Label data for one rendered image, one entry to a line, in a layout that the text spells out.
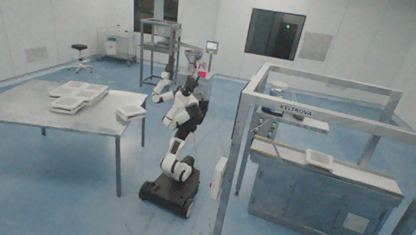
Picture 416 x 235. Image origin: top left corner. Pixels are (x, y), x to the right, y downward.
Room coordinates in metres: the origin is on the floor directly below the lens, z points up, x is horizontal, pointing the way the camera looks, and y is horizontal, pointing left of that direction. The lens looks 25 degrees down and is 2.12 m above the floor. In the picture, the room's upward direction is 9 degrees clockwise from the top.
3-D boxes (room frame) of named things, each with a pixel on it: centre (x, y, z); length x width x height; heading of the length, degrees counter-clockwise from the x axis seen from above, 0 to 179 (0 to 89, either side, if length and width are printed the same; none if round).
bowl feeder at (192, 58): (4.83, 0.40, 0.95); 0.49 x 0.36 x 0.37; 82
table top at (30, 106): (2.56, 1.59, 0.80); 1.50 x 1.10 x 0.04; 93
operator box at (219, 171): (1.45, -0.14, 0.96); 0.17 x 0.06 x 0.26; 164
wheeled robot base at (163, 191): (2.27, 0.24, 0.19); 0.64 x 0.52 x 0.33; 161
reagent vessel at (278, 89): (2.18, -0.58, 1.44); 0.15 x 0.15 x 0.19
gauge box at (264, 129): (2.10, -0.54, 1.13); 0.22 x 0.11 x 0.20; 74
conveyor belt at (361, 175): (2.05, -1.13, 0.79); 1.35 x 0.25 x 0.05; 74
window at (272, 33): (7.10, -1.40, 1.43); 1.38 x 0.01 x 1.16; 82
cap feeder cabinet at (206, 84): (4.77, 0.37, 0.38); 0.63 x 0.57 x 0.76; 82
